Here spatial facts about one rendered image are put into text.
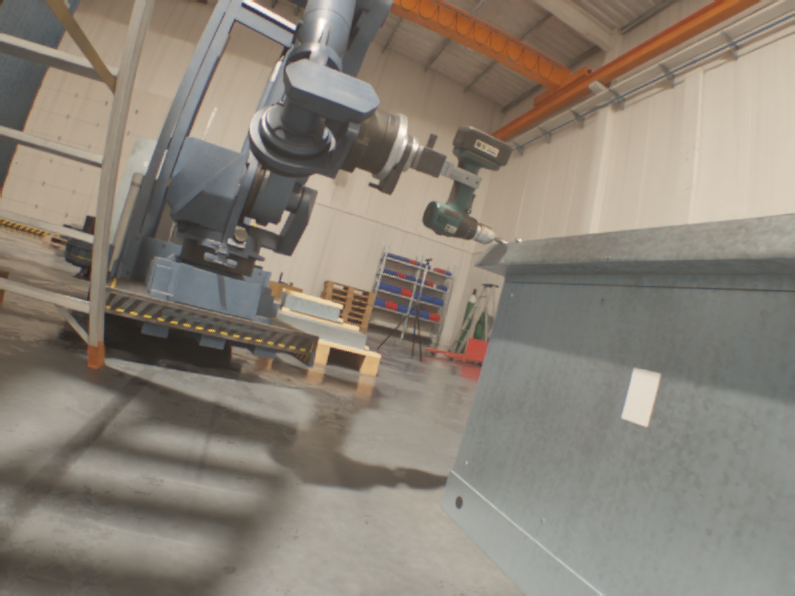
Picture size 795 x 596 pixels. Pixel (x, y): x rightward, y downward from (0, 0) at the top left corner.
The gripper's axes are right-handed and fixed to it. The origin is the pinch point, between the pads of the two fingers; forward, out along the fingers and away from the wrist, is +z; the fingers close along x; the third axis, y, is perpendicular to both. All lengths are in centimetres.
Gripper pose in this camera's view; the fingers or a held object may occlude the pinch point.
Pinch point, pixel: (466, 178)
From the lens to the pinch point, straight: 91.0
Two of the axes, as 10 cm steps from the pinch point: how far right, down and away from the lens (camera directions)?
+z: 8.9, 2.6, 3.7
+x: -2.6, -3.7, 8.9
